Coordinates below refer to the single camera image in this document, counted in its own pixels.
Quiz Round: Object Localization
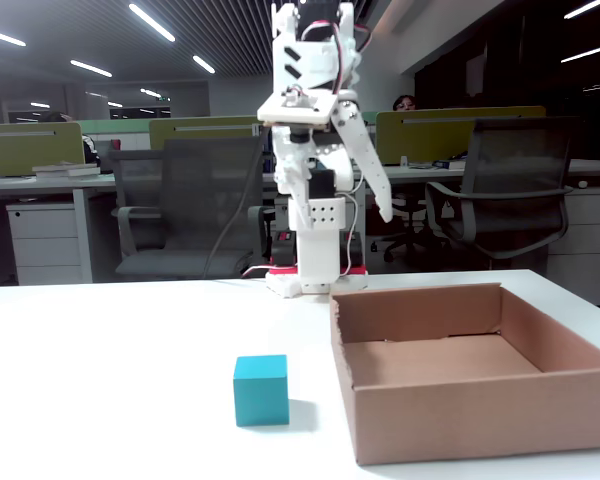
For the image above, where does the stack of books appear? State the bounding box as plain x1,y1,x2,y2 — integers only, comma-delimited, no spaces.
32,162,102,180

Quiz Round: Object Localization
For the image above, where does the white wall notice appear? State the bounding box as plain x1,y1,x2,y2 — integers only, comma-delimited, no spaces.
465,54,485,97

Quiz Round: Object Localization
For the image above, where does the olive desk partition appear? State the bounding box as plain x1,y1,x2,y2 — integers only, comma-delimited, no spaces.
148,115,276,151
0,122,85,178
375,105,547,166

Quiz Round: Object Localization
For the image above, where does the white red robot base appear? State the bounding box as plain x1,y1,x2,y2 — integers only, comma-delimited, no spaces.
264,264,370,299

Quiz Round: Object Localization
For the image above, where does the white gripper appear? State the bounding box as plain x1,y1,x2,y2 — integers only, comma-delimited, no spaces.
271,37,395,229

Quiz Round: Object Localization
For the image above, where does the grey mesh office chair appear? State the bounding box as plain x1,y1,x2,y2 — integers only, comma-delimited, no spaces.
110,137,276,281
382,117,581,266
107,148,166,211

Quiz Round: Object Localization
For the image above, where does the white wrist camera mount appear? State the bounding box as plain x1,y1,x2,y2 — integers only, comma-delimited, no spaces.
257,91,339,146

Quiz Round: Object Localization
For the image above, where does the white drawer cabinet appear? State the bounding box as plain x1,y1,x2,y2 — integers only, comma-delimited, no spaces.
5,202,84,286
544,192,600,307

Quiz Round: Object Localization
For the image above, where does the blue cube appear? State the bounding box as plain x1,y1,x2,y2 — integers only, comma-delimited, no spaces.
233,354,290,428

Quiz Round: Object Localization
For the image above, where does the red white servo wire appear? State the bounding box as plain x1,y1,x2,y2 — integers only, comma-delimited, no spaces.
299,19,374,95

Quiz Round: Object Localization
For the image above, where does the person with dark hair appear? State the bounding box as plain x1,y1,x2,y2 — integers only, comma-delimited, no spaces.
39,110,101,169

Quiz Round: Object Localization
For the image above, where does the black camera cable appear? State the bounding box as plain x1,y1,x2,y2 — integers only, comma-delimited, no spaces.
202,124,266,280

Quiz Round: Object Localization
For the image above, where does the brown cardboard box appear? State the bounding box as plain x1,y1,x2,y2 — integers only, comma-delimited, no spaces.
328,282,600,466

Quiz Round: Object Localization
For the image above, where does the row of upright books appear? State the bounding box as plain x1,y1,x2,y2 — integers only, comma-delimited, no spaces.
252,122,277,174

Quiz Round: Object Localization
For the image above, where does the light green desk partition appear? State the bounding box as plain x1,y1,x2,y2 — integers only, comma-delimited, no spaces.
77,118,151,136

